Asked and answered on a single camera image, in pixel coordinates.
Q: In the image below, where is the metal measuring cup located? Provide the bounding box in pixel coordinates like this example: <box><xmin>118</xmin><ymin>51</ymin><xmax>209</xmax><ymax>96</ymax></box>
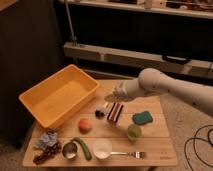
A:
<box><xmin>62</xmin><ymin>142</ymin><xmax>78</xmax><ymax>159</ymax></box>

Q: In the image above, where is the striped chocolate wafer block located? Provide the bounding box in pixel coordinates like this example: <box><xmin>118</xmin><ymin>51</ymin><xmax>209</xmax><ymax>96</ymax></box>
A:
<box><xmin>107</xmin><ymin>103</ymin><xmax>123</xmax><ymax>124</ymax></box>

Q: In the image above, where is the metal fork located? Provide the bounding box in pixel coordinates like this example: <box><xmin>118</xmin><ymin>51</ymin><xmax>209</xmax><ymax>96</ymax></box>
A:
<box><xmin>110</xmin><ymin>151</ymin><xmax>145</xmax><ymax>159</ymax></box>

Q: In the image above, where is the white bowl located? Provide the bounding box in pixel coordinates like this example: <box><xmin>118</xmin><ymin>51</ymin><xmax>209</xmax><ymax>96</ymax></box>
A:
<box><xmin>93</xmin><ymin>139</ymin><xmax>112</xmax><ymax>159</ymax></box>

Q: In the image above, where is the green plastic cup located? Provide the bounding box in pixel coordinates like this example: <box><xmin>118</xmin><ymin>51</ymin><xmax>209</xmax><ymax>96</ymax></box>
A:
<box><xmin>127</xmin><ymin>124</ymin><xmax>142</xmax><ymax>141</ymax></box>

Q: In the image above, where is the metal pole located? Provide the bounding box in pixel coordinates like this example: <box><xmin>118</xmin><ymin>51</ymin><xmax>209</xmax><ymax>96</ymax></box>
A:
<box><xmin>64</xmin><ymin>0</ymin><xmax>77</xmax><ymax>46</ymax></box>

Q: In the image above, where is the purple grape bunch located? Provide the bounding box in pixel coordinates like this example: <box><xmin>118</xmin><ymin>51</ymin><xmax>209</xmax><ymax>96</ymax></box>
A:
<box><xmin>33</xmin><ymin>142</ymin><xmax>61</xmax><ymax>165</ymax></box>

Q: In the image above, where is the crumpled blue cloth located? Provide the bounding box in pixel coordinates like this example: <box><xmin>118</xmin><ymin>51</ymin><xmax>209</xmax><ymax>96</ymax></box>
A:
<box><xmin>34</xmin><ymin>131</ymin><xmax>58</xmax><ymax>150</ymax></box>

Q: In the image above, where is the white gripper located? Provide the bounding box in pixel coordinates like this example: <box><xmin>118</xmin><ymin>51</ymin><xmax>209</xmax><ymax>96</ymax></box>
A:
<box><xmin>104</xmin><ymin>85</ymin><xmax>128</xmax><ymax>102</ymax></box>

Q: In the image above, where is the green pepper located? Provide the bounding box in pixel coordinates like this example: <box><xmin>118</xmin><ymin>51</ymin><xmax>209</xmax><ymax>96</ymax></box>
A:
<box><xmin>73</xmin><ymin>137</ymin><xmax>92</xmax><ymax>161</ymax></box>

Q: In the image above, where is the black floor cable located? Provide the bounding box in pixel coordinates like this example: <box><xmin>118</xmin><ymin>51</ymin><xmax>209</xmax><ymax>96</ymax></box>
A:
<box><xmin>183</xmin><ymin>124</ymin><xmax>213</xmax><ymax>171</ymax></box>

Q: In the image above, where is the yellow plastic bin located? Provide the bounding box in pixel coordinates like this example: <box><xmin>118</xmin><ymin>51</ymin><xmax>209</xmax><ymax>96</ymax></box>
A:
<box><xmin>19</xmin><ymin>64</ymin><xmax>99</xmax><ymax>129</ymax></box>

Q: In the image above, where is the black-headed brush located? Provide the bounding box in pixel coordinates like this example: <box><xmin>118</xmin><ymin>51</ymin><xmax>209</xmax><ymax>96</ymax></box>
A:
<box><xmin>95</xmin><ymin>102</ymin><xmax>109</xmax><ymax>118</ymax></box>

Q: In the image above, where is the wooden shelf rail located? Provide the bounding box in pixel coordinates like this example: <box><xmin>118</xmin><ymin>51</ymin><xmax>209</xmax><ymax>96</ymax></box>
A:
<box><xmin>63</xmin><ymin>42</ymin><xmax>213</xmax><ymax>79</ymax></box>

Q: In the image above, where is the teal sponge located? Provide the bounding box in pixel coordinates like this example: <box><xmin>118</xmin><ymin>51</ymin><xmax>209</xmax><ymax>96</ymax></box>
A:
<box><xmin>132</xmin><ymin>111</ymin><xmax>153</xmax><ymax>125</ymax></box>

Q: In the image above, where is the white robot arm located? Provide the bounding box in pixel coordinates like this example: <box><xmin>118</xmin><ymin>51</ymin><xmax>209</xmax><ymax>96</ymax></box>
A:
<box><xmin>104</xmin><ymin>68</ymin><xmax>213</xmax><ymax>117</ymax></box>

